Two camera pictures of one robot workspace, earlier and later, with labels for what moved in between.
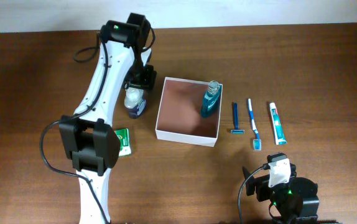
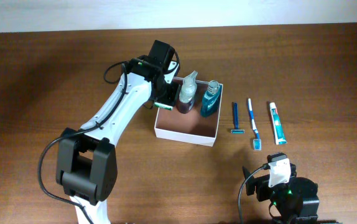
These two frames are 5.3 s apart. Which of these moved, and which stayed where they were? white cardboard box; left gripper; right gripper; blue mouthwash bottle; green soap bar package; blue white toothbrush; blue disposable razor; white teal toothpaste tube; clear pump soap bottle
Moved: clear pump soap bottle; left gripper; green soap bar package
Stayed: white teal toothpaste tube; blue disposable razor; white cardboard box; right gripper; blue white toothbrush; blue mouthwash bottle
